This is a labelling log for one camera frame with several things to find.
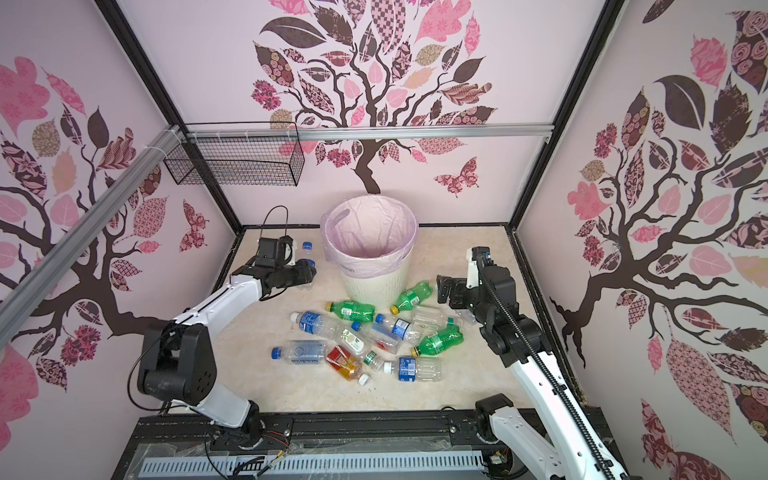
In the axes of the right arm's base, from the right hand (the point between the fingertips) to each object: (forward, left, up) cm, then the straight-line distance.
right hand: (457, 274), depth 73 cm
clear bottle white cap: (+2, -7, -26) cm, 27 cm away
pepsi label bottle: (+15, +43, -11) cm, 47 cm away
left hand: (+11, +42, -15) cm, 46 cm away
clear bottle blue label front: (-16, +9, -22) cm, 28 cm away
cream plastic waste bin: (+4, +21, -1) cm, 21 cm away
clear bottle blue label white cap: (-2, +40, -22) cm, 46 cm away
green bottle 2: (+6, +11, -22) cm, 25 cm away
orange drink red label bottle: (-15, +29, -21) cm, 39 cm away
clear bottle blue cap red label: (-7, +21, -24) cm, 33 cm away
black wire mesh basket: (+66, +80, -8) cm, 104 cm away
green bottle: (+2, +29, -21) cm, 36 cm away
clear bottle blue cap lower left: (-11, +42, -21) cm, 48 cm away
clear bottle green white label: (-8, +28, -21) cm, 36 cm away
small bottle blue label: (-3, +15, -22) cm, 27 cm away
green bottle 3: (-8, +3, -22) cm, 23 cm away
